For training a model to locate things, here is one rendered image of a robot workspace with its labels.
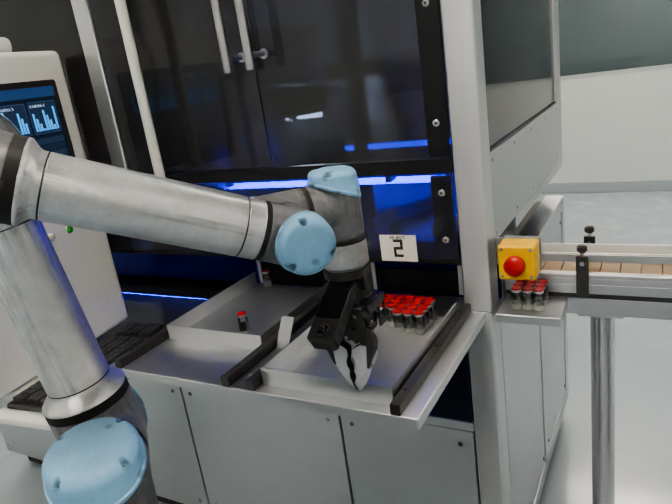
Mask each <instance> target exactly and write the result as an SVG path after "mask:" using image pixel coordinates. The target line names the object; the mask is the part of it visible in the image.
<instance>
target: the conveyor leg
mask: <svg viewBox="0 0 672 504"><path fill-rule="evenodd" d="M578 316H588V317H590V345H591V426H592V504H615V318H617V319H624V317H619V316H605V315H590V314H578Z"/></svg>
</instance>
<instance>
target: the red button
mask: <svg viewBox="0 0 672 504"><path fill-rule="evenodd" d="M525 267H526V265H525V262H524V260H523V259H522V258H521V257H519V256H510V257H508V258H507V259H506V261H505V262H504V265H503V268H504V271H505V273H506V274H507V275H509V276H511V277H518V276H520V275H522V273H523V272H524V270H525Z"/></svg>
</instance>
